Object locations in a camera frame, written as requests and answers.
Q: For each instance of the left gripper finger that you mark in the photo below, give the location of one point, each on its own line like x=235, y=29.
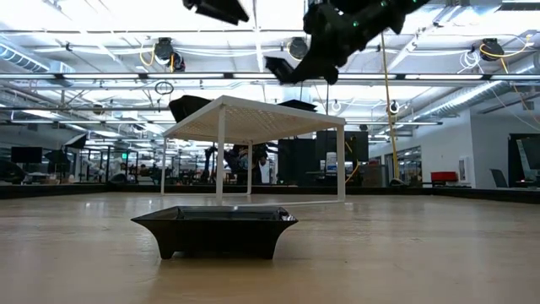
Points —
x=219, y=9

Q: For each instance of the small black square plate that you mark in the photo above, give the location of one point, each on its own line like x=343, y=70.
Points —
x=215, y=234
x=295, y=101
x=295, y=107

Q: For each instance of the black wavy-rim deep plate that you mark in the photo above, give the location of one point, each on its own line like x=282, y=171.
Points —
x=185, y=110
x=190, y=98

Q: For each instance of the white perforated metal shelf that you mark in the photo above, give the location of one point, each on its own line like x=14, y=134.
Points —
x=253, y=122

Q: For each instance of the black flat panel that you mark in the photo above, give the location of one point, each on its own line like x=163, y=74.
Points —
x=327, y=145

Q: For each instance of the long ceiling light strip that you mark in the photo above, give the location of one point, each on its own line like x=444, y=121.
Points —
x=190, y=76

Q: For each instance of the black cabinet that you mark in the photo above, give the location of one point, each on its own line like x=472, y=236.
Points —
x=295, y=164

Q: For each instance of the person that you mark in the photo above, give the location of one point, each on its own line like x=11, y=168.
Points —
x=236, y=158

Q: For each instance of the red container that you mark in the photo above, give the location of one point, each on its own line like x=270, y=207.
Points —
x=444, y=176

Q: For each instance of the black softbox light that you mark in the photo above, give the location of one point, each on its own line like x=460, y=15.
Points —
x=76, y=141

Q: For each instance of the black monitor on stand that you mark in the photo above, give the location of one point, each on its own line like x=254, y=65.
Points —
x=527, y=152

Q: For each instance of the black photo light hood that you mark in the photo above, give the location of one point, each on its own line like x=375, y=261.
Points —
x=57, y=160

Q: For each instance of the black computer monitor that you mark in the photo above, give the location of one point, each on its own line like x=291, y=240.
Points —
x=25, y=155

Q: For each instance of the silver air duct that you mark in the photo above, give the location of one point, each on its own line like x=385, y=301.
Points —
x=460, y=99

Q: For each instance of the black aluminium table frame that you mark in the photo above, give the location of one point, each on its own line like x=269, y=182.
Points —
x=485, y=195

